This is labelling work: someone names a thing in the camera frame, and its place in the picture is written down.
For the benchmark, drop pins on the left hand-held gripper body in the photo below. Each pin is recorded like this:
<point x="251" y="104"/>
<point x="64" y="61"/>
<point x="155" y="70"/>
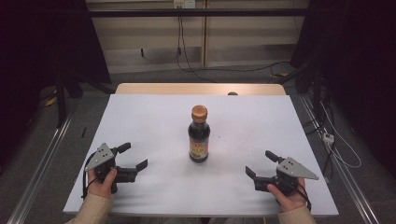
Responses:
<point x="100" y="155"/>

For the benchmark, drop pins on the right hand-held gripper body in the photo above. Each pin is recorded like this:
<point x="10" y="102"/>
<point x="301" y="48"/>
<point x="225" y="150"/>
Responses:
<point x="294" y="169"/>

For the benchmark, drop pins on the dark soy sauce bottle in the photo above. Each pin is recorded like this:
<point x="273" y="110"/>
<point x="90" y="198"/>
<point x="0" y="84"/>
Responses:
<point x="199" y="138"/>

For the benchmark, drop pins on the person's left hand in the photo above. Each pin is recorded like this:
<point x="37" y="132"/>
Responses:
<point x="100" y="187"/>

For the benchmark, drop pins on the person's right hand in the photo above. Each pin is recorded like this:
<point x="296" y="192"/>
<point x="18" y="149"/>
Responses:
<point x="291" y="201"/>

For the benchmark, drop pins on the small black stick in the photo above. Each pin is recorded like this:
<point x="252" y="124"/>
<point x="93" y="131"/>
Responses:
<point x="83" y="132"/>

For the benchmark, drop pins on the white board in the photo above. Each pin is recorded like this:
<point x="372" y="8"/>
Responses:
<point x="162" y="140"/>

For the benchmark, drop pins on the white power strip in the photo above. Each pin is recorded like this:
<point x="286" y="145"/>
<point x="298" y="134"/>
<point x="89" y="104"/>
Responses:
<point x="328" y="138"/>

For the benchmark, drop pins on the black metal stand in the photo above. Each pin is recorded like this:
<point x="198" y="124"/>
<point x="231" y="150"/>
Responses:
<point x="61" y="99"/>

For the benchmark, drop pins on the wooden table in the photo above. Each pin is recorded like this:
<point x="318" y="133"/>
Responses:
<point x="174" y="88"/>

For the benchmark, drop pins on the black curtain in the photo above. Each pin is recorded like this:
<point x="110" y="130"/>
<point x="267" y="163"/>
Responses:
<point x="358" y="62"/>
<point x="40" y="62"/>

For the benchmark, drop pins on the wooden vertical strip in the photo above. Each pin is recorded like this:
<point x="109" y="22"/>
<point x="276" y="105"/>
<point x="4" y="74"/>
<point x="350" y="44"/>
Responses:
<point x="204" y="37"/>

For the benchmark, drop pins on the black horizontal bar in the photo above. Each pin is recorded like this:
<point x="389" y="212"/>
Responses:
<point x="199" y="12"/>

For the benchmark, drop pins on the aluminium rail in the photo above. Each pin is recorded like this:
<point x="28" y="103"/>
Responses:
<point x="342" y="174"/>
<point x="43" y="165"/>

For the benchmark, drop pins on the white wall socket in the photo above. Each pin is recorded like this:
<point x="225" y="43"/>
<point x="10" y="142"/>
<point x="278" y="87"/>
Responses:
<point x="184" y="3"/>

